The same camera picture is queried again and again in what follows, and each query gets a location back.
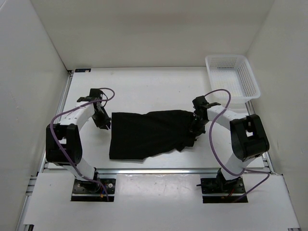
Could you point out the silver aluminium table rail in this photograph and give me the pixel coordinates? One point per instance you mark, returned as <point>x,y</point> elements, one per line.
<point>141,90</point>

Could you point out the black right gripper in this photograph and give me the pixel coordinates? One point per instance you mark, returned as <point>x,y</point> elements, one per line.
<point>196,132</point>

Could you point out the small dark corner label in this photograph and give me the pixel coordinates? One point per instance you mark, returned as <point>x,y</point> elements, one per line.
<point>83,70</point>

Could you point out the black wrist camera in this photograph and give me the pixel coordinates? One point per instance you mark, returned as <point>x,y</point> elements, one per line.
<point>94,94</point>
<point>201,102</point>

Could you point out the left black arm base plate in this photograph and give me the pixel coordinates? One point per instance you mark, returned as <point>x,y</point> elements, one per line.
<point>86,191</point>

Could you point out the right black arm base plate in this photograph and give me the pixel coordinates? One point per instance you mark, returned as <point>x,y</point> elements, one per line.
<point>215,191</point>

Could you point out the black shorts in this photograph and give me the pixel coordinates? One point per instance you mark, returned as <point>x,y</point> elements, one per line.
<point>139,136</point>

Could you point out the white perforated plastic basket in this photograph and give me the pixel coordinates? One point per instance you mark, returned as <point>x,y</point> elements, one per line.
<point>233,73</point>

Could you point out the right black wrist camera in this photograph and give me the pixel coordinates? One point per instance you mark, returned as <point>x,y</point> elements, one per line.
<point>201,102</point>

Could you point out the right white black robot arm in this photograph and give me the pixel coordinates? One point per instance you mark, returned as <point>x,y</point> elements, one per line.
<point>248,139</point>

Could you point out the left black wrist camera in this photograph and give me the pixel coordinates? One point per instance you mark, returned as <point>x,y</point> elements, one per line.
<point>94,94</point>

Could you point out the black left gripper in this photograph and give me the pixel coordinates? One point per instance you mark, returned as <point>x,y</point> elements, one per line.
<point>106,121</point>

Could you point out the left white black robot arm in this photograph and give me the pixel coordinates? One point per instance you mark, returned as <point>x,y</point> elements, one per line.
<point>63,142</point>

